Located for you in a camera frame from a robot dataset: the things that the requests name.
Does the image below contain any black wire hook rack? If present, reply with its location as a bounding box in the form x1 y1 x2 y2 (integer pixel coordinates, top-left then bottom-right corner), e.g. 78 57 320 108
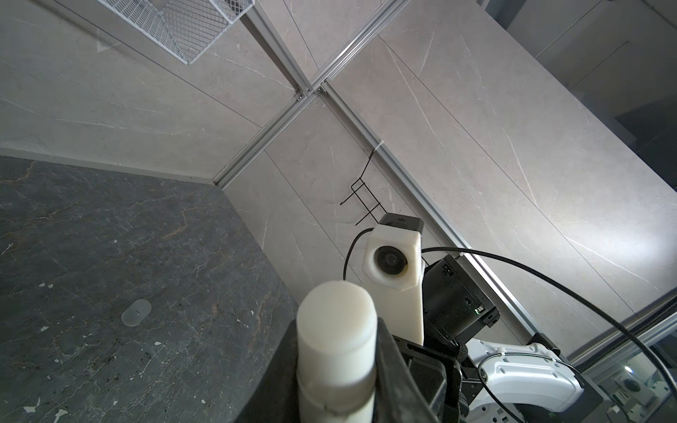
340 142 387 227

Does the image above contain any white glue stick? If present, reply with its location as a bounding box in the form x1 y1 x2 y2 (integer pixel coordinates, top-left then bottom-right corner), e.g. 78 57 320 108
296 281 377 422

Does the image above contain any white wire mesh basket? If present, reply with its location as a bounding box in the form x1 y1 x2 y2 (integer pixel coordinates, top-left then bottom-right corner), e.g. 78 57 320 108
99 0 255 65

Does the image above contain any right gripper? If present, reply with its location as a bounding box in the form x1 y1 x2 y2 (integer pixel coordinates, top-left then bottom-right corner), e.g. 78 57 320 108
393 337 468 422

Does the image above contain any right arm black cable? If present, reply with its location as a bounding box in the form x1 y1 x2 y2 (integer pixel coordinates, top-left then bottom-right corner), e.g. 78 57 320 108
342 226 677 403

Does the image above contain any clear glue stick cap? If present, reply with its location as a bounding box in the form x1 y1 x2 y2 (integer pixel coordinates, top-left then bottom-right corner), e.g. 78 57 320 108
121 299 152 327

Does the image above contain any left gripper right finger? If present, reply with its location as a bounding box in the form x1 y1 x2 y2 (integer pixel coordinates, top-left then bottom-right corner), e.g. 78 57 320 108
374 317 437 422

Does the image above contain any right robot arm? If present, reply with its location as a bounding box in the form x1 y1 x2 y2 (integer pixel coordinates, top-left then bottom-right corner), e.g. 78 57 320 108
396 256 629 422

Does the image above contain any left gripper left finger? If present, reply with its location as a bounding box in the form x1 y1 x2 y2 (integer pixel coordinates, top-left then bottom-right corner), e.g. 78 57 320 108
236 320 299 422

